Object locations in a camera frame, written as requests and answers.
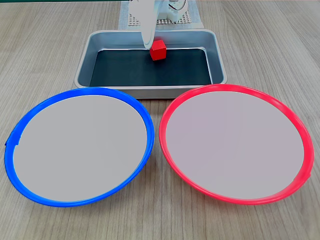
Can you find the red cube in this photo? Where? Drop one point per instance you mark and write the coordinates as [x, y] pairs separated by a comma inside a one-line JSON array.
[[158, 51]]

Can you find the black tray mat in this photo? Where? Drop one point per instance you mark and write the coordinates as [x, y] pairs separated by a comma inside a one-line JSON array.
[[140, 70]]

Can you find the steel tray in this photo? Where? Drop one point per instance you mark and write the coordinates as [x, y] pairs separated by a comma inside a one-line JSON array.
[[85, 70]]

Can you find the white plate blue rim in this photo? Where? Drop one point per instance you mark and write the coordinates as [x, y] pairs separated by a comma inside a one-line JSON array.
[[80, 147]]

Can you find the white plate red rim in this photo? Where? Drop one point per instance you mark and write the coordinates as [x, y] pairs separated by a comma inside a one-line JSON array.
[[235, 145]]

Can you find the pale perforated base plate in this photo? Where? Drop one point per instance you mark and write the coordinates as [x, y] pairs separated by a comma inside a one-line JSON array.
[[183, 20]]

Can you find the pale sheet under base plate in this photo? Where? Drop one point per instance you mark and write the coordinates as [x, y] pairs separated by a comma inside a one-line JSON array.
[[196, 15]]

